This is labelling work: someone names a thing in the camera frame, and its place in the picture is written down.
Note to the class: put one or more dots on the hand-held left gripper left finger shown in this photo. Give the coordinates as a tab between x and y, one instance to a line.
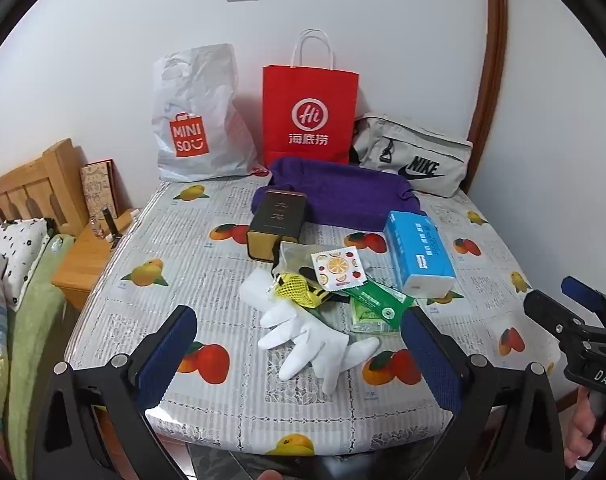
168	355

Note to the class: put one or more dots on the wooden headboard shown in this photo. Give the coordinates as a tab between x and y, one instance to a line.
38	180

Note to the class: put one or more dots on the purple towel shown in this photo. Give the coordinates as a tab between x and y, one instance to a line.
343	190

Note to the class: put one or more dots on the dark green box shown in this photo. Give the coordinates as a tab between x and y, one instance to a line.
275	220

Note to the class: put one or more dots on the fruit print sachet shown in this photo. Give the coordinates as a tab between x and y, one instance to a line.
335	267

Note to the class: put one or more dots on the white plastic shopping bag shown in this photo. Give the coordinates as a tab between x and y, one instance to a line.
203	100

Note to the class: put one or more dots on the patterned book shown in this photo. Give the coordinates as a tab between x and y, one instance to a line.
99	190

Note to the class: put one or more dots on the red paper bag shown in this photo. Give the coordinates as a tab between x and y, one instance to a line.
308	90

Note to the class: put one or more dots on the person's right hand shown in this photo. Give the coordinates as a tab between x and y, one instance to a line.
580	425

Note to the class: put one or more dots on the white glove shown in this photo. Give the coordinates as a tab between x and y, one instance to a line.
318	335

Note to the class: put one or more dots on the light green tissue pack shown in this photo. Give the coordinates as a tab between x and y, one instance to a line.
363	322

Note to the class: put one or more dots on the small glass bottle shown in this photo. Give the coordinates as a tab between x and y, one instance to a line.
110	230

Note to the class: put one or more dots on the wooden door frame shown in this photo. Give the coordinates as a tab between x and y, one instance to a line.
490	60

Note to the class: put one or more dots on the yellow mesh pouch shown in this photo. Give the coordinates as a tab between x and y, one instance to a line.
293	290

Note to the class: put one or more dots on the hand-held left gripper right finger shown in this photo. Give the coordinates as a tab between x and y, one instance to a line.
428	355

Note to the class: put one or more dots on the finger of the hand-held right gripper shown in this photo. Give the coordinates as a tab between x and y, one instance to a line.
548	312
583	292

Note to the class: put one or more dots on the wooden bedside table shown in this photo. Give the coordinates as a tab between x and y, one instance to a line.
83	270

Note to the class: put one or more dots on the blue tissue pack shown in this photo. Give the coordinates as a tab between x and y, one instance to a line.
418	250

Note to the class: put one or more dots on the grey sling bag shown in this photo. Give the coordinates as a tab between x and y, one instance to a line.
418	150

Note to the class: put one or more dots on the white foam block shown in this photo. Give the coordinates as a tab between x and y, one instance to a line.
253	285

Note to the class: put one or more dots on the dark green wipes packet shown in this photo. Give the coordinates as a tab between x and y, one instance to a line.
378	300

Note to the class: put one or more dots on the fruit print tablecloth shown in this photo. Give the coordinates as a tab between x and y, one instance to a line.
223	240

